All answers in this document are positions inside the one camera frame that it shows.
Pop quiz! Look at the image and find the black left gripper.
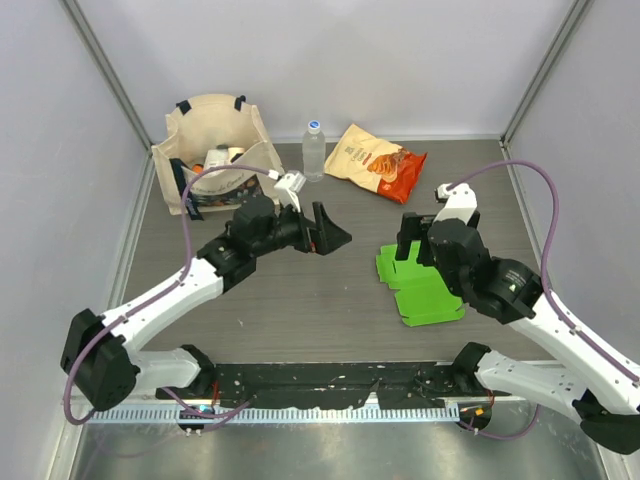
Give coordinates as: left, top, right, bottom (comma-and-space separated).
252, 197, 350, 257

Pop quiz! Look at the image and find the green paper box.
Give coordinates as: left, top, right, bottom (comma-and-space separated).
375, 241, 465, 327

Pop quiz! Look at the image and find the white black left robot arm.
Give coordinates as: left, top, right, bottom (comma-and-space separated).
61, 196, 352, 412

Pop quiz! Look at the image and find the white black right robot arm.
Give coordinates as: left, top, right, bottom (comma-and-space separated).
396, 213, 639, 455

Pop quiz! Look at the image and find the white box in bag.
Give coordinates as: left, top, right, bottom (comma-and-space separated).
203, 148, 229, 170

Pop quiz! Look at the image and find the orange beige snack bag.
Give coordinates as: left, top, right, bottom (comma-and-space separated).
324, 124, 427, 204

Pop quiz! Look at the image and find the clear plastic water bottle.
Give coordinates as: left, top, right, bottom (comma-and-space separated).
302, 120, 326, 182

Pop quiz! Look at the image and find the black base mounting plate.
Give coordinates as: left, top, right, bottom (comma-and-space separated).
175, 362, 488, 410

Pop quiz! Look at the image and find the beige canvas tote bag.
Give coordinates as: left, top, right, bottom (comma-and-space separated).
152, 94, 284, 220

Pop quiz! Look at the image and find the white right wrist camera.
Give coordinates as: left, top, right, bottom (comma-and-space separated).
435, 183, 477, 225

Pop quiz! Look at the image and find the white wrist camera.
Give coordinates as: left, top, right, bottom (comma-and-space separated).
435, 183, 477, 225
274, 171, 306, 213

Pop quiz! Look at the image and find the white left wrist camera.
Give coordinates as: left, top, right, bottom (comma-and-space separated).
274, 171, 306, 213

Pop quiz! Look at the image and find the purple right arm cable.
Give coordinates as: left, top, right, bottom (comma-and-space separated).
447, 158, 640, 444

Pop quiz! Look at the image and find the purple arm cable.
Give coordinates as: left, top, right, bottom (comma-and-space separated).
447, 158, 640, 444
62, 164, 281, 459

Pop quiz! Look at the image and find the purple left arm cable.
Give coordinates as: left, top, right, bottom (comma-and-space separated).
62, 164, 281, 459

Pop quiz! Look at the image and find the white slotted cable duct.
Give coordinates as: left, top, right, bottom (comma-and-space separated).
89, 403, 460, 425

